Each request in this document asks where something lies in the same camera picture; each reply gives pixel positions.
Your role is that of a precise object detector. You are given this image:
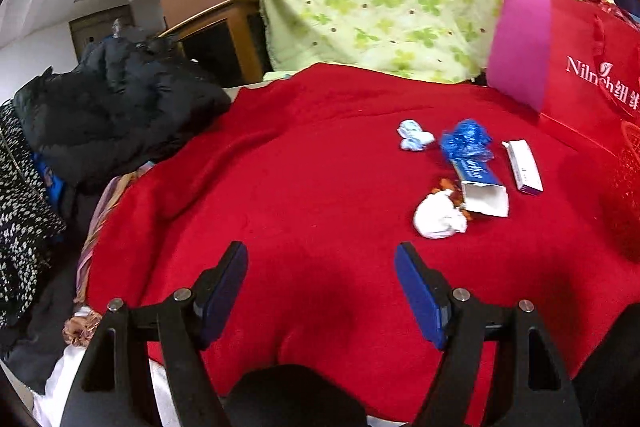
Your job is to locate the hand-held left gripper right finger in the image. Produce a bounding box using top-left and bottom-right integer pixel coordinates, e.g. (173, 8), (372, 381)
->
(393, 242), (585, 427)

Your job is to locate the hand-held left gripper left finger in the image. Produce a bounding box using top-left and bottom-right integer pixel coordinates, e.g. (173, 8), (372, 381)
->
(60, 241), (249, 427)

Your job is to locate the blue plastic bag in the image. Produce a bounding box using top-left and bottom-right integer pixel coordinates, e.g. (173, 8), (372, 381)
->
(440, 119), (495, 168)

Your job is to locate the crumpled white tissue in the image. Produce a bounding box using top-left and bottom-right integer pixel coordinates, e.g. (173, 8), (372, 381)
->
(413, 192), (468, 239)

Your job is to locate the orange foil wrapper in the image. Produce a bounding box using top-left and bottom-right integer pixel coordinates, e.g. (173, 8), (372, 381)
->
(431, 177), (473, 222)

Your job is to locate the blue white open carton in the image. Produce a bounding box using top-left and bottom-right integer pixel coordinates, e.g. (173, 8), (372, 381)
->
(450, 157), (510, 218)

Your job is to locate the striped cloth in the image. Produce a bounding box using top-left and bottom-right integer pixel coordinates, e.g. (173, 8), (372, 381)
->
(75, 162), (156, 308)

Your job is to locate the brown tassel fringe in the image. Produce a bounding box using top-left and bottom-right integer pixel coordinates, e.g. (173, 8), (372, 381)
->
(62, 309), (103, 348)

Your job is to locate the red blanket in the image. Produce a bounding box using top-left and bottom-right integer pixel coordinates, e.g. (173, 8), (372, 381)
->
(85, 63), (640, 425)

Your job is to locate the crumpled pale blue paper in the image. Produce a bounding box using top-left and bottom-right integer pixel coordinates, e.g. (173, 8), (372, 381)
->
(397, 120), (436, 152)

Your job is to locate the small white box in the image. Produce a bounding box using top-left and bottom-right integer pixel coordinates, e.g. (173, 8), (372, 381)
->
(502, 141), (543, 195)

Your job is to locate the white satin cloth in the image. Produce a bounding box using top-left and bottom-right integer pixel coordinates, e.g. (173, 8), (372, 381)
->
(32, 347), (166, 427)

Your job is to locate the blue cloth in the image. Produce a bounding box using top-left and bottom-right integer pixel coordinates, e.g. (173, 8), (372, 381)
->
(32, 152), (68, 212)

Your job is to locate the black puffer jacket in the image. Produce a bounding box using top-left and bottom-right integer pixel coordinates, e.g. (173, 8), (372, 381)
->
(12, 38), (232, 195)

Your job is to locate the black white speckled cloth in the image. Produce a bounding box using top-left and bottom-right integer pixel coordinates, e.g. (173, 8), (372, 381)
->
(0, 99), (68, 328)

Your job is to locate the red mesh basket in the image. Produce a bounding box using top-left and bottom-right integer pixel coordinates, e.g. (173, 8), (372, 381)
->
(597, 121), (640, 260)

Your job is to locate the red paper bag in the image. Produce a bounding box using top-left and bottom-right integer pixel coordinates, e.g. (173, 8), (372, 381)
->
(539, 0), (640, 158)

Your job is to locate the pink pillow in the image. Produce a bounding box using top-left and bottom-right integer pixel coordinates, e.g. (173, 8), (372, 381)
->
(487, 0), (552, 112)

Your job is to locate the brown door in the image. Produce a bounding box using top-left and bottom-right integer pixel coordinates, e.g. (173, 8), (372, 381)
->
(69, 4), (136, 62)

